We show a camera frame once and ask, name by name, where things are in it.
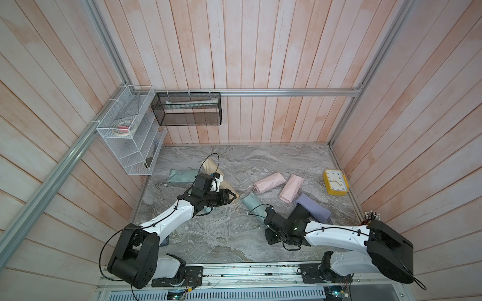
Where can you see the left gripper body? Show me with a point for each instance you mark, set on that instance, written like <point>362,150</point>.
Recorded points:
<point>216,199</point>

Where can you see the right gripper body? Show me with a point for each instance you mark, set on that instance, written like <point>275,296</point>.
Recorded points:
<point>272,237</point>

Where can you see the mint green sleeve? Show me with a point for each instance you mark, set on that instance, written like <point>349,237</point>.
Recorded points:
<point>182,176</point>

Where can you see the beige umbrella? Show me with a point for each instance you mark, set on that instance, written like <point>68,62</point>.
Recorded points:
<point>210,167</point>

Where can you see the mint green umbrella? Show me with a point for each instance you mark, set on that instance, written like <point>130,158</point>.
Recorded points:
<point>255,206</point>

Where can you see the pink umbrella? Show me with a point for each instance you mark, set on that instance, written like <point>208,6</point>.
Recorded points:
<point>266,184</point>
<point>291,188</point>

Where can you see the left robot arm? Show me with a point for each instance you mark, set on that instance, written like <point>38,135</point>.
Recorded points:
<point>136,260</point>

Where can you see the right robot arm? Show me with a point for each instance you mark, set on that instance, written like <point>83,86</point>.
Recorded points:
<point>372,248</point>

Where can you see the black umbrella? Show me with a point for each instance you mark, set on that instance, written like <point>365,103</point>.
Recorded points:
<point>299,212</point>

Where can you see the lavender umbrella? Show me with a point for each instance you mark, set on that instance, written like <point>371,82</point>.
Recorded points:
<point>319,213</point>

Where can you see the blue phone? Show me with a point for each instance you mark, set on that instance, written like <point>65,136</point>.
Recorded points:
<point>165,242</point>

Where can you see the yellow alarm clock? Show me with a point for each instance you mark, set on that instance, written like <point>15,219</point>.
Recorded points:
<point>336,182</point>

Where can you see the red pen holder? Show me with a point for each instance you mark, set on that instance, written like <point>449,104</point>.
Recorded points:
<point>371,216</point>

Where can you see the black mesh basket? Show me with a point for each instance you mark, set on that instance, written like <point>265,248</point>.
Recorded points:
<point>187,109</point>

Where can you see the tape roll on shelf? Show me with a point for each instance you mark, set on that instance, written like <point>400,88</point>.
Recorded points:
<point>125,128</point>

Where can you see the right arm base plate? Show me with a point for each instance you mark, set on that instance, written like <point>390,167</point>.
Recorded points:
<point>315,273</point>

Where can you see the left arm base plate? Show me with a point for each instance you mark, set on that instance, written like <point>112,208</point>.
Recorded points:
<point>187,277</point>

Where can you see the white wire shelf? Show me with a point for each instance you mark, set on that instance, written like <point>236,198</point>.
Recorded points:
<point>137,154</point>

